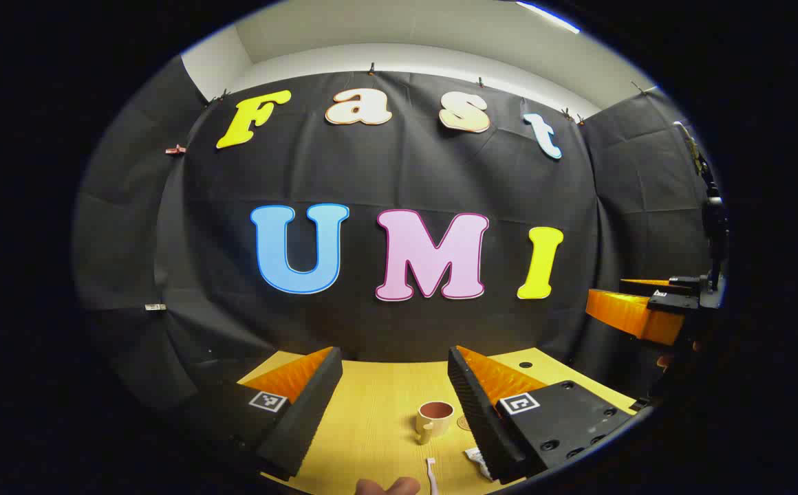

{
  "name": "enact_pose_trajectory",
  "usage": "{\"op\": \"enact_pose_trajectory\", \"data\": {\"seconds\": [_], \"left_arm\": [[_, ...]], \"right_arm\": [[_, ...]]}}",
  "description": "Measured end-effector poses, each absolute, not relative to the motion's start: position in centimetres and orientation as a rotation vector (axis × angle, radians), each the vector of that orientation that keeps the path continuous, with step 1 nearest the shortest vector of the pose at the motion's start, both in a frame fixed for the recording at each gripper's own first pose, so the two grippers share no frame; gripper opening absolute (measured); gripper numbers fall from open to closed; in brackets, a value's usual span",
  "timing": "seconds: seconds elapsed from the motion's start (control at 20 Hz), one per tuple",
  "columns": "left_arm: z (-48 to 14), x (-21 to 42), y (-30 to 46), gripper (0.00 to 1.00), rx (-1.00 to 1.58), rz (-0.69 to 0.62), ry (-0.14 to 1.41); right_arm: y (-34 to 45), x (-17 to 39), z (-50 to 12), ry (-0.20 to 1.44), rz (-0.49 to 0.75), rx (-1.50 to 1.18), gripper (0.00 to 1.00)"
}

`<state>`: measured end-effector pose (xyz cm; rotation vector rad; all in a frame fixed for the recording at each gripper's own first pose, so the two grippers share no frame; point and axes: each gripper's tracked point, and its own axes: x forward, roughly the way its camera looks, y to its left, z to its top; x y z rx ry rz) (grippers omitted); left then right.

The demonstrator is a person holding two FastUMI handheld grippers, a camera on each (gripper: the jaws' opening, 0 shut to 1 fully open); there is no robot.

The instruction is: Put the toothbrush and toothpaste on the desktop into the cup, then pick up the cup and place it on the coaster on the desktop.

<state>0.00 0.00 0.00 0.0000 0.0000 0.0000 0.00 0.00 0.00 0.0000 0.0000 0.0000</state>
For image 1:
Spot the beige cup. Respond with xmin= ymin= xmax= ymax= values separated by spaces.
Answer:
xmin=416 ymin=401 xmax=455 ymax=446

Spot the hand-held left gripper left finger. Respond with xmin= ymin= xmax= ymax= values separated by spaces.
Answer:
xmin=186 ymin=346 xmax=343 ymax=482

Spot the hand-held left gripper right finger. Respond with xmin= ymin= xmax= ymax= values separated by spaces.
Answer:
xmin=447 ymin=345 xmax=637 ymax=485

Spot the white toothpaste tube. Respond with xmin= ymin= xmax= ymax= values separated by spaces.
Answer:
xmin=464 ymin=447 xmax=493 ymax=481

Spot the black backdrop cloth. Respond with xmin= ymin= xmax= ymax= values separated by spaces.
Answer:
xmin=72 ymin=55 xmax=723 ymax=413

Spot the yellow wooden desktop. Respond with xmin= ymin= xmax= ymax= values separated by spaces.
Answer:
xmin=237 ymin=347 xmax=637 ymax=495

